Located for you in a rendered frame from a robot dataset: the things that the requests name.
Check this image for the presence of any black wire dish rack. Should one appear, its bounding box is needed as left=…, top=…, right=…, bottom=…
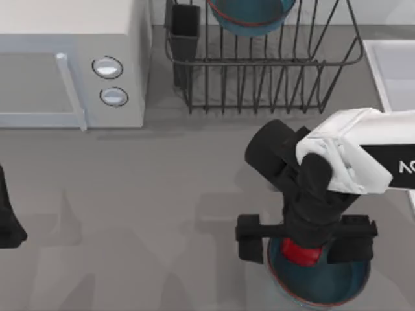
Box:
left=164, top=0, right=364, bottom=115

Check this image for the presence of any microwave oven door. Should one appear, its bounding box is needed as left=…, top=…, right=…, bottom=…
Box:
left=0, top=51, right=86, bottom=130

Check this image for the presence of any white sink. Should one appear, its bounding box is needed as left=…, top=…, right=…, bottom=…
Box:
left=362, top=39, right=415, bottom=222

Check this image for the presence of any small round microwave knob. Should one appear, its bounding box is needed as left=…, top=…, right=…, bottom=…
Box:
left=99, top=86, right=130, bottom=108

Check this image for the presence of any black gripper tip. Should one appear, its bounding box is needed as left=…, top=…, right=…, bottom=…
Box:
left=0, top=164, right=29, bottom=250

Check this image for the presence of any blue bowl with red rim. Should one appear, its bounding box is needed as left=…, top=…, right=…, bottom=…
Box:
left=266, top=236, right=372, bottom=309
left=206, top=0, right=298, bottom=38

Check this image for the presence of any red round object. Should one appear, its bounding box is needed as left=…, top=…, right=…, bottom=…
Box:
left=279, top=238, right=324, bottom=268

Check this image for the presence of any black utensil holder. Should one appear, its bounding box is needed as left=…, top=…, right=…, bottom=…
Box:
left=168, top=3, right=202, bottom=87

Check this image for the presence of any large round microwave knob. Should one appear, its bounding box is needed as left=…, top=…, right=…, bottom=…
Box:
left=91, top=55, right=125, bottom=80

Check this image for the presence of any pale microwave oven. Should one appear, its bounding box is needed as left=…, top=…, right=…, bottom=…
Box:
left=0, top=0, right=154, bottom=132

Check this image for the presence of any pale microwave door handle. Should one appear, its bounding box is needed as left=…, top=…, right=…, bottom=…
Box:
left=55, top=52, right=89, bottom=132

